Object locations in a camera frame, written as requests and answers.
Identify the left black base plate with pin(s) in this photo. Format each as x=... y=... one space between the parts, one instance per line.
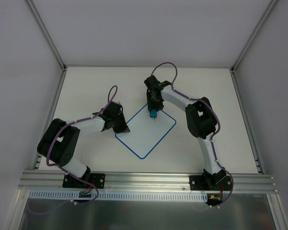
x=97 y=179

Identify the white slotted cable duct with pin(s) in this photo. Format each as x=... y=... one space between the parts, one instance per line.
x=119 y=195

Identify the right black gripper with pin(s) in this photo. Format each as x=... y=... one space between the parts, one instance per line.
x=155 y=105

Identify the right aluminium frame post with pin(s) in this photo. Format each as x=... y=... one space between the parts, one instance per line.
x=248 y=75

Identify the left aluminium frame post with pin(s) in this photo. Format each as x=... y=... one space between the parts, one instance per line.
x=54 y=73

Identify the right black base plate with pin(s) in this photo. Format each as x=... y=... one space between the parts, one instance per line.
x=200 y=183

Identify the blue-framed small whiteboard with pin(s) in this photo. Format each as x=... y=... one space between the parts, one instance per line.
x=145 y=132

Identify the aluminium mounting rail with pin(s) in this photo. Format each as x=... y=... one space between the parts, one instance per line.
x=149 y=182

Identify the aluminium frame post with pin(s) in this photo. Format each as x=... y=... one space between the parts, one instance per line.
x=248 y=75
x=54 y=73

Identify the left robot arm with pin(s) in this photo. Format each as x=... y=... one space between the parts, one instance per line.
x=59 y=142

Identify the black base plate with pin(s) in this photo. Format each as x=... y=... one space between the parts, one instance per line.
x=97 y=179
x=200 y=183

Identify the blue foam whiteboard eraser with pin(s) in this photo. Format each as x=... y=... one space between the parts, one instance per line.
x=153 y=114

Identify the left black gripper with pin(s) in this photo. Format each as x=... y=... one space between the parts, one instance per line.
x=120 y=123

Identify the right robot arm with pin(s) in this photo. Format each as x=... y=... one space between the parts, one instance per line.
x=202 y=123

